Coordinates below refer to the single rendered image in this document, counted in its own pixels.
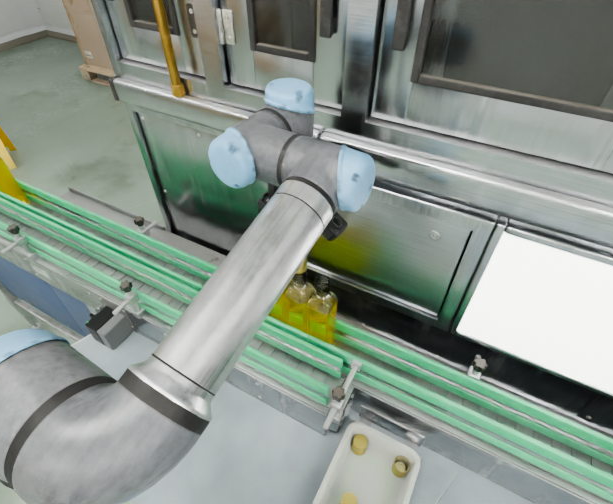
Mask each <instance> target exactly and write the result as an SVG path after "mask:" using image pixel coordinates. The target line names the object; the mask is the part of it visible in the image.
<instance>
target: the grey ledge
mask: <svg viewBox="0 0 613 504"><path fill-rule="evenodd" d="M68 188H69V190H70V191H69V192H67V193H66V194H64V195H62V196H61V197H59V198H62V199H64V200H66V201H68V202H71V203H73V204H75V205H78V206H80V207H82V208H85V209H87V210H89V211H91V212H94V213H96V214H98V215H101V216H103V217H105V218H107V219H110V220H112V221H114V222H117V223H119V224H121V225H123V226H126V227H128V228H130V229H133V230H135V231H137V230H138V229H139V227H138V225H135V223H134V219H135V217H138V216H139V215H136V214H134V213H131V212H129V211H127V210H124V209H122V208H119V207H117V206H115V205H112V204H110V203H107V202H105V201H103V200H100V199H98V198H95V197H93V196H91V195H88V194H86V193H84V192H81V191H79V190H76V189H74V188H72V187H68ZM144 220H145V222H144V226H145V227H148V226H149V225H150V224H151V223H153V221H151V220H148V219H146V218H144ZM149 231H150V235H149V237H151V238H153V239H156V240H158V241H160V242H162V243H165V244H167V245H169V246H172V247H174V248H176V249H178V250H181V251H183V252H185V253H188V254H190V255H192V256H194V257H197V258H199V259H201V260H204V261H206V262H208V263H210V264H213V265H215V266H217V267H219V265H220V264H221V263H222V261H223V260H224V259H225V258H226V256H225V255H223V254H220V253H218V252H216V251H213V250H211V249H209V248H206V247H204V246H201V245H199V244H197V243H194V242H192V241H190V240H187V239H185V238H183V237H180V236H178V235H175V234H173V233H171V232H168V231H166V230H165V227H164V226H163V225H160V224H156V225H155V226H154V227H153V228H151V229H150V230H149Z"/></svg>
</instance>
